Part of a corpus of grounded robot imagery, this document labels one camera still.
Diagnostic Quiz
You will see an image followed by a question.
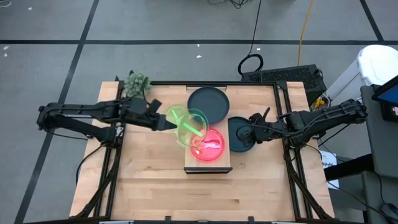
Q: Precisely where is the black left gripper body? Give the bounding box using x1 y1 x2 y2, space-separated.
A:
120 97 163 129

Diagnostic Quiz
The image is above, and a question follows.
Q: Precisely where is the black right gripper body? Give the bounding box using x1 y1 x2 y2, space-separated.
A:
248 113 281 144

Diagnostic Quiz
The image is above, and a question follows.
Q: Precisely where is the transparent green plastic plate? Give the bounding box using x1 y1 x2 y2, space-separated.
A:
164 105 190 131
175 108 210 148

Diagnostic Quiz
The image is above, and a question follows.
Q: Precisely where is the dark teal plate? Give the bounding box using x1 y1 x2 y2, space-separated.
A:
228 116 259 153
187 86 231 125

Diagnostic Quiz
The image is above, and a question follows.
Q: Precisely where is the small green potted plant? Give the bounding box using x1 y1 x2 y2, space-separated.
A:
123 72 153 98

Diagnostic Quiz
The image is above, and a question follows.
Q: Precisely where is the black computer case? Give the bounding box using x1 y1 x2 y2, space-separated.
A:
241 64 328 105

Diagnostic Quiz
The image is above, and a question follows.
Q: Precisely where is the wooden tray block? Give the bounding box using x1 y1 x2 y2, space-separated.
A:
183 84 233 174

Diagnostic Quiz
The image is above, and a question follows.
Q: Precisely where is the white paper sheet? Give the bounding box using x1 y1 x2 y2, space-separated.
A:
319 150 340 190

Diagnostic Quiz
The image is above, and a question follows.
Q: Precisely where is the grey desk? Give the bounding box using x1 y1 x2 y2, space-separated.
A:
360 84 398 224

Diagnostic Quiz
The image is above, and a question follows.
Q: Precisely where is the white waste bin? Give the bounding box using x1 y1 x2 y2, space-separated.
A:
326 44 398 100

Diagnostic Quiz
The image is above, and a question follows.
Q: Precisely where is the black tablet screen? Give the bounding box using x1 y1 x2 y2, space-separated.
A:
371 75 398 123

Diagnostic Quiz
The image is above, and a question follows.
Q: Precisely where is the black table frame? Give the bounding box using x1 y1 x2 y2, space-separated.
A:
70 70 335 224

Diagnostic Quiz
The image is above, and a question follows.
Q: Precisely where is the thick yellow cable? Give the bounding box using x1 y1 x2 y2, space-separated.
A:
297 0 315 67

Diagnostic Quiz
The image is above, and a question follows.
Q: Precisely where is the black floor cable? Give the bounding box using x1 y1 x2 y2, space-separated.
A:
238 0 264 76

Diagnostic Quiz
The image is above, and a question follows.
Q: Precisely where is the black cable bundle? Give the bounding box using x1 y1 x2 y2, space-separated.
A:
207 0 259 9

